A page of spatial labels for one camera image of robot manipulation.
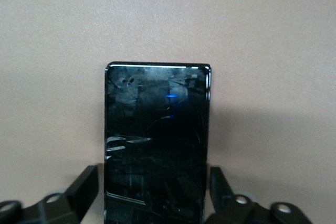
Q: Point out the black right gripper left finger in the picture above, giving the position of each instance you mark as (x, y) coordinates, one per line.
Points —
(68, 203)

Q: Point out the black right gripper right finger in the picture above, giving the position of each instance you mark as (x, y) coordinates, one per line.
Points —
(231, 208)

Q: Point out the black slab smartphone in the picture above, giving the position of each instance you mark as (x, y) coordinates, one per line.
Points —
(157, 142)

